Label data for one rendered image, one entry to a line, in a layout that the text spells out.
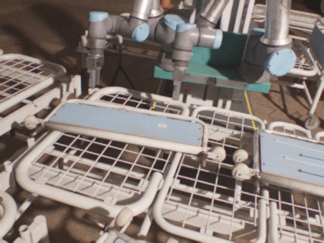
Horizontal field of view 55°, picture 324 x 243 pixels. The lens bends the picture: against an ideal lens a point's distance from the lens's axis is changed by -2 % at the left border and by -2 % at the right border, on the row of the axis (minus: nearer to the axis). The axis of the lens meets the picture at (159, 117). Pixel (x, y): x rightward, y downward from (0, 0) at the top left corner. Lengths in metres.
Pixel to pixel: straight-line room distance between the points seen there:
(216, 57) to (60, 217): 1.24
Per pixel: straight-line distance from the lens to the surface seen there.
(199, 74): 1.79
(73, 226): 1.71
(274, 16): 1.57
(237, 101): 2.26
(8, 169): 1.35
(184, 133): 1.43
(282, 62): 1.62
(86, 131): 1.40
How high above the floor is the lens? 1.31
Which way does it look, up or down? 31 degrees down
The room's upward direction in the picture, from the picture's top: 6 degrees clockwise
